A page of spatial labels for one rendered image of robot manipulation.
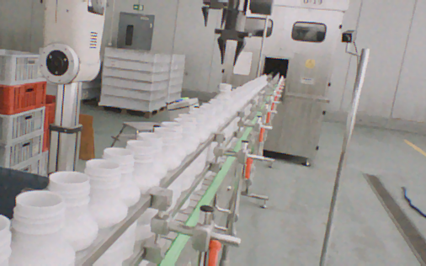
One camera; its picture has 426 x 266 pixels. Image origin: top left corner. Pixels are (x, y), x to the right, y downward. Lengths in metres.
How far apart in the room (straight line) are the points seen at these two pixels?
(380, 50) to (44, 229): 11.09
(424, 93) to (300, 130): 6.18
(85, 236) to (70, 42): 1.26
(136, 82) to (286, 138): 3.09
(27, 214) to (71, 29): 1.30
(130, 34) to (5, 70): 8.82
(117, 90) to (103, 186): 7.33
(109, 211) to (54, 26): 1.25
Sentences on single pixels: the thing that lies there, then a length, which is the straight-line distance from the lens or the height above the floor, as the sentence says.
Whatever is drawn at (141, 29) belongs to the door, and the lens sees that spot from 11.78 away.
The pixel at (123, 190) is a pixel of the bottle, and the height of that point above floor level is 1.13.
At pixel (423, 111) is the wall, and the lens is 11.57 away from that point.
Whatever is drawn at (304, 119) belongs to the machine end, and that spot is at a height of 0.59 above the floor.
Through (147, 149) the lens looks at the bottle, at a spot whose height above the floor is 1.16.
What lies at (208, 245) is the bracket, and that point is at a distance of 0.52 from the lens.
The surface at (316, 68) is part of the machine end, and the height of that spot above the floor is 1.25.
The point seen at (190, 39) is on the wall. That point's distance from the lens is 11.43.
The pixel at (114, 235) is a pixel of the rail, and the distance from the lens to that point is 0.42.
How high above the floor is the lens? 1.29
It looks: 10 degrees down
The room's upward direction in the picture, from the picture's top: 7 degrees clockwise
